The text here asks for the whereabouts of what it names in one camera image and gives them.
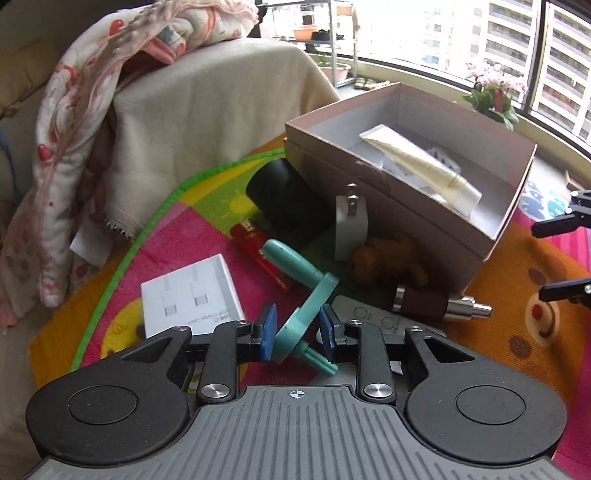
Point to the cream lotion tube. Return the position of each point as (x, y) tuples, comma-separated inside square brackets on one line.
[(451, 186)]

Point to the colourful play mat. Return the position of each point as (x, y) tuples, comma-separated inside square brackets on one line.
[(549, 341)]

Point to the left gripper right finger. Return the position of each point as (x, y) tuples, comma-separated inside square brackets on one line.
[(361, 344)]

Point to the white USB-C cable box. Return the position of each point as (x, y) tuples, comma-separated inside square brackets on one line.
[(199, 296)]

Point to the white power adapter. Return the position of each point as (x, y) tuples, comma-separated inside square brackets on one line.
[(351, 222)]

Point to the teal plastic phone stand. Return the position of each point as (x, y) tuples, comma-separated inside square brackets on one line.
[(313, 290)]

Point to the brown teddy bear toy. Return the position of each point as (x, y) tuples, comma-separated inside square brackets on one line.
[(397, 258)]

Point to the black cylinder speaker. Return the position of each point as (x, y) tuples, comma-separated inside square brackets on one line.
[(296, 213)]

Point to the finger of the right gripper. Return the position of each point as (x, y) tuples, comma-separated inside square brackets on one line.
[(576, 215), (575, 291)]

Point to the pink cardboard box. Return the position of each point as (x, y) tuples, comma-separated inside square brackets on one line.
[(327, 148)]

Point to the red silver dropper bottle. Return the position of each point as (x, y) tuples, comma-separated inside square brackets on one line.
[(428, 305)]

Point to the beige covered sofa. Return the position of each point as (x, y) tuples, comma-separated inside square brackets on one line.
[(209, 108)]

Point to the red lighter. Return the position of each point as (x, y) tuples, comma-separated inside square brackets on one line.
[(250, 238)]

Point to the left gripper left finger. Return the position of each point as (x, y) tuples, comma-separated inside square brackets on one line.
[(228, 347)]

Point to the pink floral blanket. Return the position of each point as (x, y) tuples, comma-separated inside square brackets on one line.
[(35, 254)]

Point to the pink flowering plant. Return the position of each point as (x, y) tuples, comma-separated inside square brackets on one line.
[(493, 92)]

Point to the metal plant shelf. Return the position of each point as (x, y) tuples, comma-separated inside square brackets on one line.
[(325, 30)]

